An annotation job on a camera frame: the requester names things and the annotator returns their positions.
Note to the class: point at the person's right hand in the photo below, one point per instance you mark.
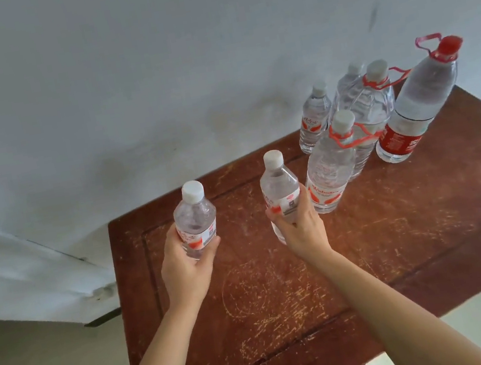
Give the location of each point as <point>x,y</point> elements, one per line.
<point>305,233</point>

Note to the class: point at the person's left hand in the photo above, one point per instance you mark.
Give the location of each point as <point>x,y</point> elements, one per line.
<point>183,278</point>

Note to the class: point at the small white-capped water bottle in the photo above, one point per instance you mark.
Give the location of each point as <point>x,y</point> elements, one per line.
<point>195,216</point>
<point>344,87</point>
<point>279,187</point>
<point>315,120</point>

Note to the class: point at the red label red cap bottle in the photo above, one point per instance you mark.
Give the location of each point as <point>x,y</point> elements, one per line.
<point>419,92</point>

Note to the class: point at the person's right forearm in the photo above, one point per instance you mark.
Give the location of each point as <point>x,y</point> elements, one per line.
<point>400,323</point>

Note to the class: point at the dark red wooden table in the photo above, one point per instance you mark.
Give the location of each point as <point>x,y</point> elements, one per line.
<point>415,228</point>

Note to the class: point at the white door frame trim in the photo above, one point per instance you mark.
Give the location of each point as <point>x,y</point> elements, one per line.
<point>15,275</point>

